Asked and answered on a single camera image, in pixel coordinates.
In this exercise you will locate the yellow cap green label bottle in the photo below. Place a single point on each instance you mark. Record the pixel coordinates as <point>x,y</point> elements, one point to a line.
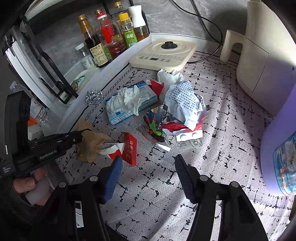
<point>126,28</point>

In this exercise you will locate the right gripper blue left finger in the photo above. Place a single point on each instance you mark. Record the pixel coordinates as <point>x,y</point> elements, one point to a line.
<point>108,179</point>

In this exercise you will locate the white top oil dispenser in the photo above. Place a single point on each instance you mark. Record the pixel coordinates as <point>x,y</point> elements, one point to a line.
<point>139,25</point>

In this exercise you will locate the purple plastic bucket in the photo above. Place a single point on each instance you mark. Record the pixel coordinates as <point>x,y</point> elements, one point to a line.
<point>277,151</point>

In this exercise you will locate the brown paper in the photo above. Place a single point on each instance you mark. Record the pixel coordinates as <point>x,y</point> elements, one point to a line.
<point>88,149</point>

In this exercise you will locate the cream induction cooker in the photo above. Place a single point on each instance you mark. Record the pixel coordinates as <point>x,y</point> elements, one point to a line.
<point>164,54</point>

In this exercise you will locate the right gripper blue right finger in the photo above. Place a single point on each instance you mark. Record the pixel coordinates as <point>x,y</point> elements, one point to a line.
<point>188,177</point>

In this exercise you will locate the white tissue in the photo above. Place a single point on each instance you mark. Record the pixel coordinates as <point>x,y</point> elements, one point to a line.
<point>127,99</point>

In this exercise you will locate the blue white medicine box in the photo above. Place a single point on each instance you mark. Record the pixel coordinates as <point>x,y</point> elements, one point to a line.
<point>122,115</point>

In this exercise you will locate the red cap oil bottle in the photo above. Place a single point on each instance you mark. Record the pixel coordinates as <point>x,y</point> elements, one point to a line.
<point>110,35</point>

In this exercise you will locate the gold cap clear bottle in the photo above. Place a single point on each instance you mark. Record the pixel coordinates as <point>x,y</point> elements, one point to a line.
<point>118,9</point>

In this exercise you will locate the aluminium foil ball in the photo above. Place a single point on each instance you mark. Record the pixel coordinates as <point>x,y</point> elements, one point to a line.
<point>93,97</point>

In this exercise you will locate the silver foil snack bag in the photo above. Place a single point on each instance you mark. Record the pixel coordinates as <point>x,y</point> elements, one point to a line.
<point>151,127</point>

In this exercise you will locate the cream air fryer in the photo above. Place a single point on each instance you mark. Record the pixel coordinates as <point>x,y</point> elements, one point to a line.
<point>266,68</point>

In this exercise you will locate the white printed plastic bag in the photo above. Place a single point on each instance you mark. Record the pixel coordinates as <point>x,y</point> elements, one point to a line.
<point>184,104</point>

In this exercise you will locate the patterned white table mat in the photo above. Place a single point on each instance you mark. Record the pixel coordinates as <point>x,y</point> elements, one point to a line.
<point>148,202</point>

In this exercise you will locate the white pill blister pack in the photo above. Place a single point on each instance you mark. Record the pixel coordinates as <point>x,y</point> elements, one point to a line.
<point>190,140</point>

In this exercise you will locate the red paper carton piece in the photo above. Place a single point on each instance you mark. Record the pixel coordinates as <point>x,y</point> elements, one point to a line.
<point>127,150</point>

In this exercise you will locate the clear plastic water bottle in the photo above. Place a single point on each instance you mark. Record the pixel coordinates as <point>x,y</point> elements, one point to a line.
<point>38,112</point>

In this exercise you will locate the black metal kitchen rack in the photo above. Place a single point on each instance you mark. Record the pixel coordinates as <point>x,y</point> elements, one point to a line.
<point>41,36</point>

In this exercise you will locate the person's left hand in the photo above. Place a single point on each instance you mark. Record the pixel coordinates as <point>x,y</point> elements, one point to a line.
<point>35,188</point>

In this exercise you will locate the dark soy sauce bottle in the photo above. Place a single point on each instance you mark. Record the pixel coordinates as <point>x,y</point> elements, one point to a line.
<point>93,42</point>

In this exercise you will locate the small white cap bottle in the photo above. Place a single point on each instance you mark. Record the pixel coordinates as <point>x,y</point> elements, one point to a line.
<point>84,56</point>

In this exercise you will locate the red paper box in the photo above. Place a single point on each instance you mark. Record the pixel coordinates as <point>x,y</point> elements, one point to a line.
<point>155,86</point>

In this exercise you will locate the white plastic food container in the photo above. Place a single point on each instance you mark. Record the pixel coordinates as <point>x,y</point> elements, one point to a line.
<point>78,81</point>

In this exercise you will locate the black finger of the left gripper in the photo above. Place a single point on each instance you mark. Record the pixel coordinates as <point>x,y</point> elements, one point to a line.
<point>51,141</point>

